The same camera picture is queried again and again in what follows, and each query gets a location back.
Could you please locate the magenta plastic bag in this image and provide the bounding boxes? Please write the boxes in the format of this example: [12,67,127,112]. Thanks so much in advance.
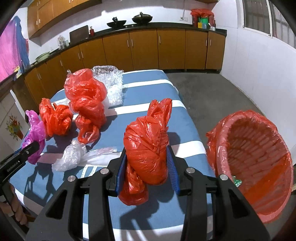
[22,110,46,165]

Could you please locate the green plastic bag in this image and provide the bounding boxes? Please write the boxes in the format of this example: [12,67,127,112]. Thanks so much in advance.
[232,176,242,188]

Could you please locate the clear plastic bag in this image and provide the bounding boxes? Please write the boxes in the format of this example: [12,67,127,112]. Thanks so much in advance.
[52,140,121,172]

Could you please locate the large red plastic bag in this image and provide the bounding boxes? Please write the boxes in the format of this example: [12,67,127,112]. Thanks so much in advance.
[64,68,107,144]

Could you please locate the red plastic bag front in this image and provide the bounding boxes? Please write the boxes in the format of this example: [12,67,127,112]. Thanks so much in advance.
[119,98,172,206]

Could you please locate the clear bubble wrap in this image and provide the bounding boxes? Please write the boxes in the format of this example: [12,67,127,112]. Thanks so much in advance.
[92,65,123,108]

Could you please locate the red lined trash basket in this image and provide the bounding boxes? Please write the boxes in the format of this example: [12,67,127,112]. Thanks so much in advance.
[206,110,293,223]

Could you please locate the person left hand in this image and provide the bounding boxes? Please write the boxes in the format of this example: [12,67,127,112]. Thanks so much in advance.
[0,184,27,225]

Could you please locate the flower sticker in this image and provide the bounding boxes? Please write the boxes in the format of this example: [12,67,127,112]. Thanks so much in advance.
[6,115,23,141]

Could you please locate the yellow detergent bottle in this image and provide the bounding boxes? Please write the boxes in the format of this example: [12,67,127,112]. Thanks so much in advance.
[14,66,22,78]

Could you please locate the green basin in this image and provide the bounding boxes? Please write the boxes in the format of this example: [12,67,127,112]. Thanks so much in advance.
[36,52,50,63]

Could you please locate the pink purple curtain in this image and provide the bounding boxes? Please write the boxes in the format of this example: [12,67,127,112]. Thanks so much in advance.
[0,16,30,81]

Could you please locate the blue striped tablecloth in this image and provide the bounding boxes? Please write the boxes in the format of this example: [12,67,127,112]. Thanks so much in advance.
[11,70,214,240]

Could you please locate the clear bag on counter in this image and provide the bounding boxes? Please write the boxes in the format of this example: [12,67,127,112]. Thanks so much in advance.
[57,35,69,50]

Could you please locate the dark cutting board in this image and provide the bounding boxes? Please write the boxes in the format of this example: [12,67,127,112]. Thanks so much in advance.
[69,25,89,45]

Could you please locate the wooden upper cabinets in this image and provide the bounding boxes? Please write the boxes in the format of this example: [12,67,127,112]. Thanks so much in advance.
[27,0,102,39]

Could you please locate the wooden cabinets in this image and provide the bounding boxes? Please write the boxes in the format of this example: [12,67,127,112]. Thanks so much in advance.
[27,0,102,39]
[12,29,227,111]

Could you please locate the red bottle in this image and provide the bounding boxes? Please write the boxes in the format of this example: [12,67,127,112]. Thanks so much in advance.
[89,26,95,37]

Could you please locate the black wok left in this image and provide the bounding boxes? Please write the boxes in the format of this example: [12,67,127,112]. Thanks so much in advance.
[107,17,126,29]

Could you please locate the wooden lower cabinets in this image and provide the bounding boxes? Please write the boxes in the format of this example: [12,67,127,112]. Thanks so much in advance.
[12,29,227,111]

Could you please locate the black lidded wok right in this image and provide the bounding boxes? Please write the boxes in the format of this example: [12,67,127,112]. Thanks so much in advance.
[132,12,152,25]

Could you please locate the red bag covered rack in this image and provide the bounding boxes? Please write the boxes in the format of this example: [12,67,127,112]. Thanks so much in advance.
[191,9,216,31]

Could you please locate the barred window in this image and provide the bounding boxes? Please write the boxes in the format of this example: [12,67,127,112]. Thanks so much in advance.
[242,0,295,48]

